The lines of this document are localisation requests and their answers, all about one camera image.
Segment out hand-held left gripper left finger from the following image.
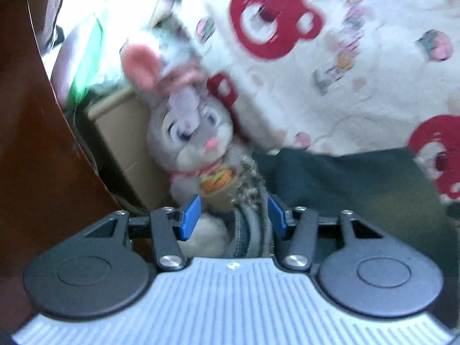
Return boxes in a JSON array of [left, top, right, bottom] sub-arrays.
[[84, 193, 202, 273]]

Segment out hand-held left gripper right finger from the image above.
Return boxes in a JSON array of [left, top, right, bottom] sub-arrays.
[[268, 193, 386, 271]]

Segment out dark denim jeans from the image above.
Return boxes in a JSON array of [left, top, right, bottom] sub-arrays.
[[226, 147, 453, 259]]

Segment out grey plush bunny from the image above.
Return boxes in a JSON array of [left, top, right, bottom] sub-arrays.
[[120, 25, 267, 259]]

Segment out cardboard box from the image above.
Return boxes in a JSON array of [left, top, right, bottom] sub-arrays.
[[84, 91, 173, 211]]

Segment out brown wooden cabinet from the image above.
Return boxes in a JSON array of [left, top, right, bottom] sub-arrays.
[[0, 0, 123, 295]]

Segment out bear-print white quilt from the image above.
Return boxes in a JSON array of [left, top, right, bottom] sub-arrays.
[[158, 0, 460, 209]]

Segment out green plastic bag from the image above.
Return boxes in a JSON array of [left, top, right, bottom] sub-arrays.
[[50, 16, 108, 106]]

